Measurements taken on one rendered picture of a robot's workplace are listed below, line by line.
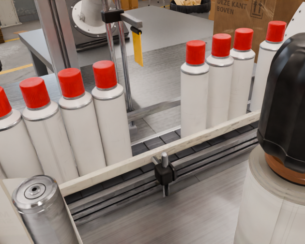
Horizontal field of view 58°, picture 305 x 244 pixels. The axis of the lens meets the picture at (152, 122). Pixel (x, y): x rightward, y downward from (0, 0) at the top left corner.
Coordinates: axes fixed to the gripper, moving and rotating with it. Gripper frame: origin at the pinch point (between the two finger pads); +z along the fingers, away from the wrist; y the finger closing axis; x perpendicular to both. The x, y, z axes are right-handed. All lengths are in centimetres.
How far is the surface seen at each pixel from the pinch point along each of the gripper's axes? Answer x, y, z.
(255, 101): -8.9, 0.3, 7.2
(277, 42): -11.6, 1.4, -6.0
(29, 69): -15, -300, 108
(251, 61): -18.0, 2.3, -1.8
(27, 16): 9, -554, 91
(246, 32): -20.6, 1.1, -6.4
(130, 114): -37.5, -3.1, 12.9
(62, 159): -51, 2, 18
